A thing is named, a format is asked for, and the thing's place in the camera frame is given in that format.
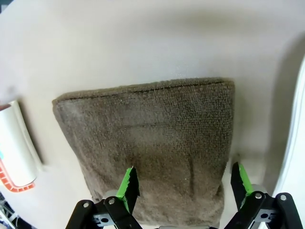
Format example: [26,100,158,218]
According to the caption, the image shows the white plastic tray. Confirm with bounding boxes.
[271,54,305,215]

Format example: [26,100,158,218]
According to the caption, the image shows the white plastic lint roller cover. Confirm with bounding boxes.
[0,100,44,189]

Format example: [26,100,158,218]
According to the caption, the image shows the brown terry cloth towel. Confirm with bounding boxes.
[51,76,236,227]

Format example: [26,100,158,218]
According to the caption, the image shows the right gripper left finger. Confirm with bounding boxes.
[65,166,143,229]

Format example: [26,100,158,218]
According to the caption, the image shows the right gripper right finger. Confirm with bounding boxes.
[224,162,302,229]

